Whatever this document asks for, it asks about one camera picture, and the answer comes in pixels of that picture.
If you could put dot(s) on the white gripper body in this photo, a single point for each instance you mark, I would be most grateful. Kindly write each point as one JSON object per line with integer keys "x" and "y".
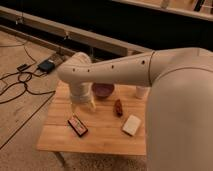
{"x": 81, "y": 93}

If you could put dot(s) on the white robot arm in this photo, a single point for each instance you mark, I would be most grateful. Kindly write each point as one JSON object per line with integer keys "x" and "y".
{"x": 179, "y": 109}

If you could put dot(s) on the dark red ceramic bowl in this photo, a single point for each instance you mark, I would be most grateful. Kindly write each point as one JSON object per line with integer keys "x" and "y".
{"x": 102, "y": 90}

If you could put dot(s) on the black red rectangular box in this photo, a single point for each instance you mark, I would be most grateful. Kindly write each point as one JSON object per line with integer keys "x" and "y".
{"x": 76, "y": 124}

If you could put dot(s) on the brown figurine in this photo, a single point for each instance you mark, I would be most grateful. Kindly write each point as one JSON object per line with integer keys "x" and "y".
{"x": 118, "y": 108}

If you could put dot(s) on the black power adapter box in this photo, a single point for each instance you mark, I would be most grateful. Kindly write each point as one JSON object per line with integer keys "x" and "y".
{"x": 46, "y": 66}

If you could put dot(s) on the wooden table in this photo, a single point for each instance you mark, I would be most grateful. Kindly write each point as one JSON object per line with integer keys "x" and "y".
{"x": 105, "y": 135}

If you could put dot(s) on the white rectangular block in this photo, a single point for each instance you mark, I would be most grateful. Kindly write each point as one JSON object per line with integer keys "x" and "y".
{"x": 131, "y": 125}

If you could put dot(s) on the small black device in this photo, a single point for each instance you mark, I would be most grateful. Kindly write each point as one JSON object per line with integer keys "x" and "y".
{"x": 23, "y": 67}

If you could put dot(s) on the long wooden beam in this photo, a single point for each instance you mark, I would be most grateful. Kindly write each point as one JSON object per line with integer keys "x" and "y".
{"x": 75, "y": 34}

